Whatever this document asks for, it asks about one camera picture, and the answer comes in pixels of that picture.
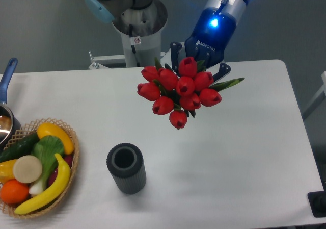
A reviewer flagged red tulip bouquet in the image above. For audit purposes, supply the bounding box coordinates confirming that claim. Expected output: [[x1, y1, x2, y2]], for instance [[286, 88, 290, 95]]
[[137, 57, 244, 130]]

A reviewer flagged woven wicker basket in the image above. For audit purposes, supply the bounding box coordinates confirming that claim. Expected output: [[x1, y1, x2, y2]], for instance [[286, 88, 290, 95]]
[[1, 118, 79, 219]]

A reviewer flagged beige round disc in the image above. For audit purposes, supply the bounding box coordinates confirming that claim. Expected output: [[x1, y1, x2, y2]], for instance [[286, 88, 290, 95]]
[[13, 155, 43, 184]]

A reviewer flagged grey ribbed vase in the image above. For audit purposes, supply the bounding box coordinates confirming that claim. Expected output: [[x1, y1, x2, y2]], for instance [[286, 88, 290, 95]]
[[106, 143, 147, 194]]

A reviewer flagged dark green cucumber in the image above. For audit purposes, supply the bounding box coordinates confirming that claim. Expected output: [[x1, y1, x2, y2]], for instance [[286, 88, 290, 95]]
[[1, 133, 39, 162]]

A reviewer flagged green bok choy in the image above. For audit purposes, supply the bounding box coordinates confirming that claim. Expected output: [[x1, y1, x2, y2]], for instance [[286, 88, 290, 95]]
[[29, 135, 64, 196]]

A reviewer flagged blue black Robotiq gripper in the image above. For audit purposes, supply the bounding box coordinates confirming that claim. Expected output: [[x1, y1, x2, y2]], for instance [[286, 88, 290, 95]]
[[170, 8, 236, 82]]

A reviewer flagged black device at edge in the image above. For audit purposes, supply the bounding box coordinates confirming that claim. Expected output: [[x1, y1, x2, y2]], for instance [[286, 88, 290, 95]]
[[307, 191, 325, 218]]

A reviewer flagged yellow bell pepper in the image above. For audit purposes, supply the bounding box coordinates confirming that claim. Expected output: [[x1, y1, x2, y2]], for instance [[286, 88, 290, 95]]
[[0, 159, 17, 184]]

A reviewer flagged orange fruit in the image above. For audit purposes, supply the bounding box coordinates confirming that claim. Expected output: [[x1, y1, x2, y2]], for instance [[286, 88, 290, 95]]
[[1, 180, 29, 204]]

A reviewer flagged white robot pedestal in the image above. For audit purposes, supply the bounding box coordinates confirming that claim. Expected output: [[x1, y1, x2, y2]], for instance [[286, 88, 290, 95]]
[[89, 0, 168, 69]]

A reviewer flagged white frame at right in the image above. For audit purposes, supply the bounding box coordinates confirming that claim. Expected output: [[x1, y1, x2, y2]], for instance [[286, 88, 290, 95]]
[[302, 71, 325, 121]]

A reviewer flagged dark red vegetable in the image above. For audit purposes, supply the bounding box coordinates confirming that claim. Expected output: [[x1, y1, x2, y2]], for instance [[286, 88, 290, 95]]
[[47, 154, 73, 187]]

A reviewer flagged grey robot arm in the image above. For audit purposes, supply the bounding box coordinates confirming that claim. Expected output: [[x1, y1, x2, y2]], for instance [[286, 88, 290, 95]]
[[85, 0, 249, 81]]

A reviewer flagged blue handled saucepan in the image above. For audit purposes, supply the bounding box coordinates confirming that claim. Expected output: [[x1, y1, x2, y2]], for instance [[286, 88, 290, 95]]
[[1, 58, 21, 152]]

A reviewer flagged yellow banana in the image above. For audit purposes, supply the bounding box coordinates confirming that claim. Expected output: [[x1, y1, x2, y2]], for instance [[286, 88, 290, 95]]
[[14, 154, 70, 215]]

